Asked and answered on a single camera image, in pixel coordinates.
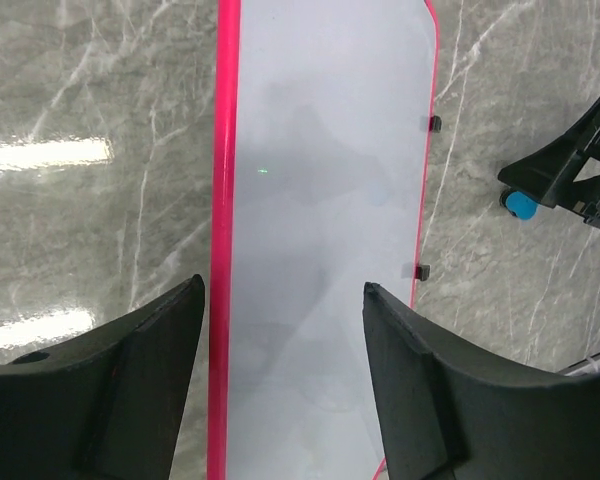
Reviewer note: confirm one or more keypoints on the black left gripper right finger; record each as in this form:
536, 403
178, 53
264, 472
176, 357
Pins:
449, 409

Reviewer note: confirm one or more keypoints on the pink framed whiteboard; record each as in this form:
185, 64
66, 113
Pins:
322, 132

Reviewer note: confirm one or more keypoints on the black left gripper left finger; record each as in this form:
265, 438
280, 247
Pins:
107, 404

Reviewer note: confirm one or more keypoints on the black board clip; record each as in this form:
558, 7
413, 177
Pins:
430, 124
416, 271

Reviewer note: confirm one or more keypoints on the black upper board clip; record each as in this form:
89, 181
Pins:
430, 124

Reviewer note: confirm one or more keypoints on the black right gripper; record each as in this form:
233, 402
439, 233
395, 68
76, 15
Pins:
565, 174

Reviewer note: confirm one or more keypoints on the blue whiteboard eraser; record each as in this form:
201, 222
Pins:
518, 205

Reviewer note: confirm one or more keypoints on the black lower board clip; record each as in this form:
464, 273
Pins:
416, 271

